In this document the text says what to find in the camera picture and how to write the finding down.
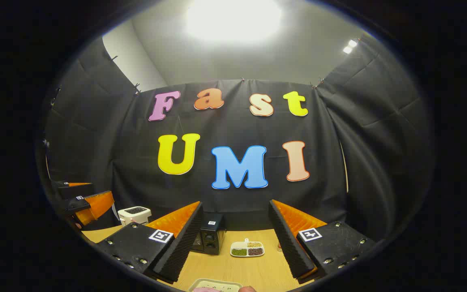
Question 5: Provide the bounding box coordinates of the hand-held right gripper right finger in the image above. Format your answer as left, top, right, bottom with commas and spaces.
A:
269, 199, 376, 280

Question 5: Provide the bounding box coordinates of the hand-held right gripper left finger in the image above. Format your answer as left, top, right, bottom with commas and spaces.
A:
96, 201, 204, 283

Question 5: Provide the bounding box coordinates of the black electric oven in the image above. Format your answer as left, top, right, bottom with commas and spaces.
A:
192, 213, 226, 256

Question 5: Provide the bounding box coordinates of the cream square plate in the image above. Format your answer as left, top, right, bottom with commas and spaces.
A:
188, 278, 243, 292

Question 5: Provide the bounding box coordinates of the white toaster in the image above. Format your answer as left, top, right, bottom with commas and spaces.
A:
118, 206, 152, 226

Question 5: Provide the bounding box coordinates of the white divided dish of beans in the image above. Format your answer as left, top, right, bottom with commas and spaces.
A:
230, 238, 265, 258

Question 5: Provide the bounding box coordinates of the large ceiling light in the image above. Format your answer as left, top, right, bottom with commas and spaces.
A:
185, 0, 283, 43

